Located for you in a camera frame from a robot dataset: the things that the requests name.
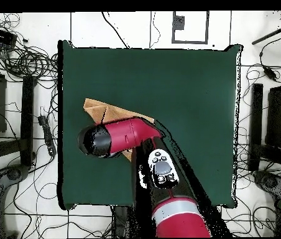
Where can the black rounded stand base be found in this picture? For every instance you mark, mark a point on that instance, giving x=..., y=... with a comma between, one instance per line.
x=269, y=181
x=13, y=174

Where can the dark green table cloth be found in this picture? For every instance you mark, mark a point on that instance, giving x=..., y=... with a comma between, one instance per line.
x=180, y=82

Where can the orange terry towel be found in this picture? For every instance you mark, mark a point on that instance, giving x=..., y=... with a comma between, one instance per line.
x=110, y=112

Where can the black bar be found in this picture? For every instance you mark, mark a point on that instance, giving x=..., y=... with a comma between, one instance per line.
x=27, y=119
x=256, y=119

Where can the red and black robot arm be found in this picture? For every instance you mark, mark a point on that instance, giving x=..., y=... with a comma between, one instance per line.
x=130, y=135

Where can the black power adapter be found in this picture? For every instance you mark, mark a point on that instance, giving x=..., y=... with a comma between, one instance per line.
x=270, y=74

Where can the grey square frame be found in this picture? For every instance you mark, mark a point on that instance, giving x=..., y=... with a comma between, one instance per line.
x=173, y=29

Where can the black power strip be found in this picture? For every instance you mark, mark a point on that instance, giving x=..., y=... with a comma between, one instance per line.
x=48, y=137

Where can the black rectangular box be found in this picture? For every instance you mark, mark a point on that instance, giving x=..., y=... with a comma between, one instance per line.
x=0, y=36

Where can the black rod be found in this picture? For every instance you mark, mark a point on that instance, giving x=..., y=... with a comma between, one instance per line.
x=272, y=33

